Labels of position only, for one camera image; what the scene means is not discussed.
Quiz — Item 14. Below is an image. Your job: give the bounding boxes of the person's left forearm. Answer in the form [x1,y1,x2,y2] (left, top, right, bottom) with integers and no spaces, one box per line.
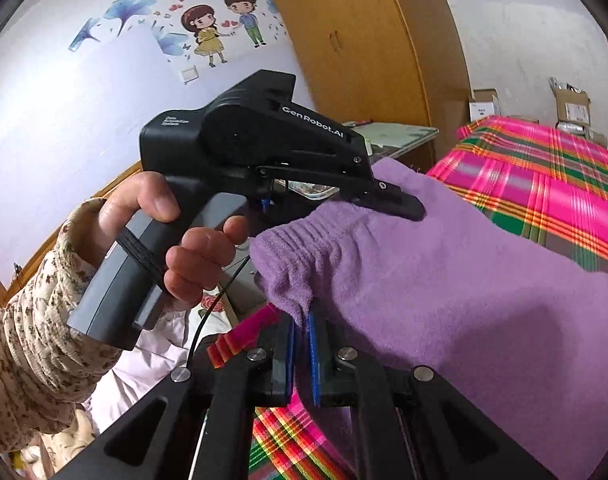
[0,197,122,453]

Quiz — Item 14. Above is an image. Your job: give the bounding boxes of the folding table with printed top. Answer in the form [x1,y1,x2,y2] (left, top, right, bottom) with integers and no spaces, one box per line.
[284,120,441,202]

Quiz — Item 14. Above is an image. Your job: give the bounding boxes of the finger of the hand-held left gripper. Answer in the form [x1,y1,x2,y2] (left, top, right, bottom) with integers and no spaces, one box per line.
[334,179,427,222]

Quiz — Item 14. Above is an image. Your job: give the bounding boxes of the open brown cardboard box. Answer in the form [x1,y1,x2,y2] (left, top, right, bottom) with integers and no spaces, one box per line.
[550,77,593,132]

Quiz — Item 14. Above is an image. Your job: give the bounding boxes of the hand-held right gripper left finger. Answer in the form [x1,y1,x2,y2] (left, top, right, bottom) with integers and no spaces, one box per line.
[56,321,297,480]

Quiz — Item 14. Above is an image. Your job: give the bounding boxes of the pink plaid blanket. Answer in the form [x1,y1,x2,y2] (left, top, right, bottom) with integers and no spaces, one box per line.
[206,115,608,480]

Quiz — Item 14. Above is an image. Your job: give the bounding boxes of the purple fleece pants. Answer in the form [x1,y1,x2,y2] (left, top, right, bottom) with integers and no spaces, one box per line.
[251,157,608,480]

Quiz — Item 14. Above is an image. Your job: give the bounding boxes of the wooden wardrobe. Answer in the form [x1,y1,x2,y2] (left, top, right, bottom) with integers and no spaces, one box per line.
[256,0,472,162]

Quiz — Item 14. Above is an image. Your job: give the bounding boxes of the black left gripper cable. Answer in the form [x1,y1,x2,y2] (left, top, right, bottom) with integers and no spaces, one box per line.
[186,255,252,377]

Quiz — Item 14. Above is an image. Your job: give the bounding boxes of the person's left hand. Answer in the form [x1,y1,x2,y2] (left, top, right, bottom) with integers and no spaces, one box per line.
[98,172,249,311]

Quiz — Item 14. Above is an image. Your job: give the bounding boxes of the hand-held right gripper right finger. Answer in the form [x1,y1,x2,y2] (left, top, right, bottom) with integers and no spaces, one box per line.
[306,312,559,480]

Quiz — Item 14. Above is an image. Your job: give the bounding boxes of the white cardboard box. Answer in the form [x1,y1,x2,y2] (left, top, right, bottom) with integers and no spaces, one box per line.
[468,89,499,123]

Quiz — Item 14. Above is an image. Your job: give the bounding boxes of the cartoon wall sticker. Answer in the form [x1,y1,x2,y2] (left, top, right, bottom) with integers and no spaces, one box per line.
[69,0,289,87]

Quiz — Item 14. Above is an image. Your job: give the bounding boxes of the wooden bed headboard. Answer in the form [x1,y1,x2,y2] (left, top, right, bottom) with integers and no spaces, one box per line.
[0,160,144,307]

